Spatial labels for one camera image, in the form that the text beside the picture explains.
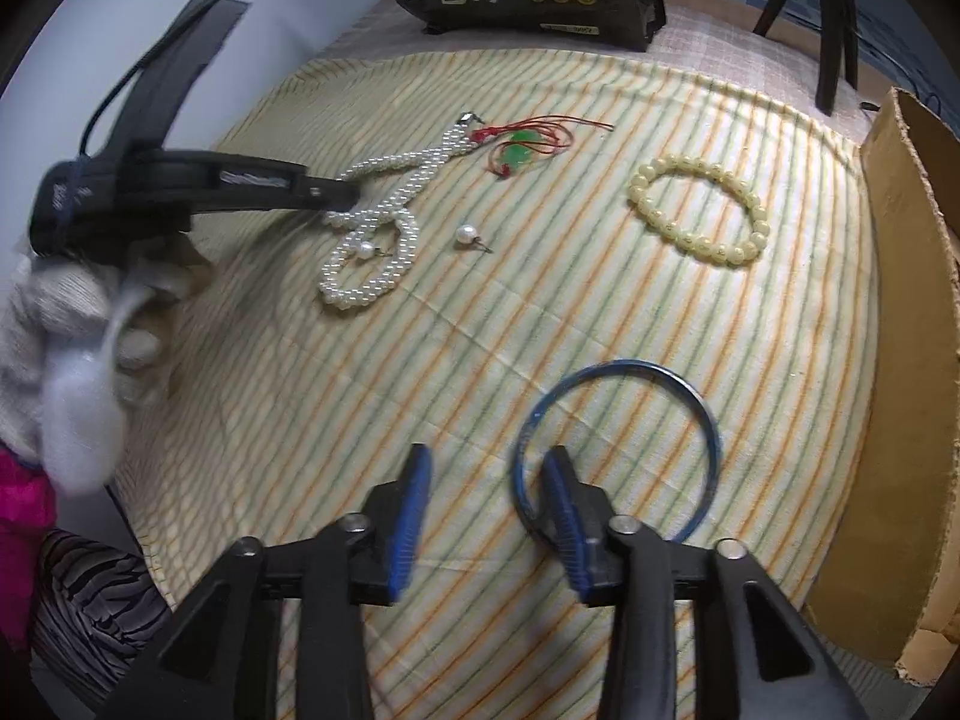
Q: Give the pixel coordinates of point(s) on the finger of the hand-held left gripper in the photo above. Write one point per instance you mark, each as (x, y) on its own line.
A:
(285, 191)

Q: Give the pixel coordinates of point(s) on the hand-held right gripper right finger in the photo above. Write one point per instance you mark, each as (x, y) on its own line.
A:
(566, 529)

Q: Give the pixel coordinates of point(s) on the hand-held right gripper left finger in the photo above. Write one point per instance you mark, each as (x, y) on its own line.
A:
(409, 521)

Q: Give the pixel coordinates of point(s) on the blue bangle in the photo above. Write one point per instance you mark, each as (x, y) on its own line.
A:
(714, 450)

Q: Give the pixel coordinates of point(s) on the cardboard box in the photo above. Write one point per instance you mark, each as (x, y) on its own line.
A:
(900, 315)

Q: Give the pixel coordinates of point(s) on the person's left hand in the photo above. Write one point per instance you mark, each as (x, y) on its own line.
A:
(60, 304)

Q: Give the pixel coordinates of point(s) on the pearl earring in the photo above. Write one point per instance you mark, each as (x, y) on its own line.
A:
(365, 247)
(466, 235)

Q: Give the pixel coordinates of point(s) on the zebra striped cloth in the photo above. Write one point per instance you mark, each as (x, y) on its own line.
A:
(90, 600)

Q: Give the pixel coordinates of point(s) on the pink cloth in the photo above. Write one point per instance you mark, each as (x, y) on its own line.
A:
(22, 540)

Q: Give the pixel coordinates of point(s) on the beige checked mat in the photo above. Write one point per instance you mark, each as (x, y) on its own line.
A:
(712, 37)

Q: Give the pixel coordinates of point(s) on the black tripod stand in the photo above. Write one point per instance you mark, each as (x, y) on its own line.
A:
(832, 30)

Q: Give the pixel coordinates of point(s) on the blue patterned bedsheet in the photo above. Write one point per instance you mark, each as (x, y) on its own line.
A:
(885, 15)

